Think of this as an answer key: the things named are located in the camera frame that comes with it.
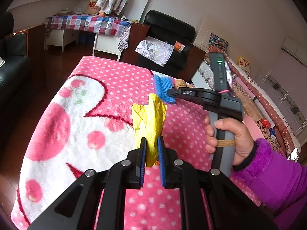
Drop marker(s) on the pink plastic bucket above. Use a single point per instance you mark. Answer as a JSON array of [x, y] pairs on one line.
[[252, 127]]

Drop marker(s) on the white bed headboard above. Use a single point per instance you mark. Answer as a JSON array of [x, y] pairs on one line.
[[234, 50]]

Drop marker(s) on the orange fruit on desk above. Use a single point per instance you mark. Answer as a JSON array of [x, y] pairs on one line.
[[102, 14]]

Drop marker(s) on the red polka dot quilt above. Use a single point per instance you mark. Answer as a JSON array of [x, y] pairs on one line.
[[263, 100]]

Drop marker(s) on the left walnut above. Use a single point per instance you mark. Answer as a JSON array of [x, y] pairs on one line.
[[179, 83]]

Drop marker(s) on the blue knitted cloth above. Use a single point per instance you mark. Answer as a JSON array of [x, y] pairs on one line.
[[162, 85]]

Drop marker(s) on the purple fleece right sleeve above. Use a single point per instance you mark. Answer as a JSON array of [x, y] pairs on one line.
[[278, 182]]

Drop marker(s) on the white floral pillow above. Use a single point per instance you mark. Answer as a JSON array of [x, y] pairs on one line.
[[155, 50]]

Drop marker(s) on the bed with white mattress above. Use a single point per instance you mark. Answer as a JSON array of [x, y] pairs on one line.
[[251, 95]]

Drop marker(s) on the pink polka dot blanket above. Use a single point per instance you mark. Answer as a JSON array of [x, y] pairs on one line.
[[88, 125]]

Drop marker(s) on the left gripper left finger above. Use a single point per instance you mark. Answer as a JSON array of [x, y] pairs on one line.
[[136, 172]]

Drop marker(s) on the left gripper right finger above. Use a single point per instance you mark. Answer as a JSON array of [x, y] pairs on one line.
[[166, 157]]

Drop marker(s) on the paper shopping bag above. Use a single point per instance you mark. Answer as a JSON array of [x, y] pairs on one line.
[[92, 9]]

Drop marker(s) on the checkered tablecloth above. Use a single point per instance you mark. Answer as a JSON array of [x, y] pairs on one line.
[[109, 26]]

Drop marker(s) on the red packet on bed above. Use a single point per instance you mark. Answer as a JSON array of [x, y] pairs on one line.
[[266, 123]]

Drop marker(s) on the blue tissue pack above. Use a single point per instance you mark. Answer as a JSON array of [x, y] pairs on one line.
[[272, 134]]

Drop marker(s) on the right hand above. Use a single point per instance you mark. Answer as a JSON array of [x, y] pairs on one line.
[[242, 140]]

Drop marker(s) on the brown wooden side cabinet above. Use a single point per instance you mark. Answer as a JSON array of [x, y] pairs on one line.
[[138, 32]]

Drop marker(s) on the yellow wrapper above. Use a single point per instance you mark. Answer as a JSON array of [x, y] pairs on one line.
[[148, 122]]

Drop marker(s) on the yellow floral pillow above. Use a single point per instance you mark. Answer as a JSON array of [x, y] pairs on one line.
[[244, 64]]

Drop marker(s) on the black leather armchair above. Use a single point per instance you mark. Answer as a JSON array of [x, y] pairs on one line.
[[169, 29]]

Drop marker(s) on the black sofa at left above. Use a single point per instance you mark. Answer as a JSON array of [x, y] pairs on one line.
[[16, 69]]

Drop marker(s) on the orange box on armchair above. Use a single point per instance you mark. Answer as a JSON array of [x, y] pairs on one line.
[[179, 46]]

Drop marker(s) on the white wardrobe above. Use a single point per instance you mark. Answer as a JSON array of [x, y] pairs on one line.
[[282, 74]]

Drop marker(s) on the colourful cartoon pillow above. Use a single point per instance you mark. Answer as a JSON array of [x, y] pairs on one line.
[[217, 42]]

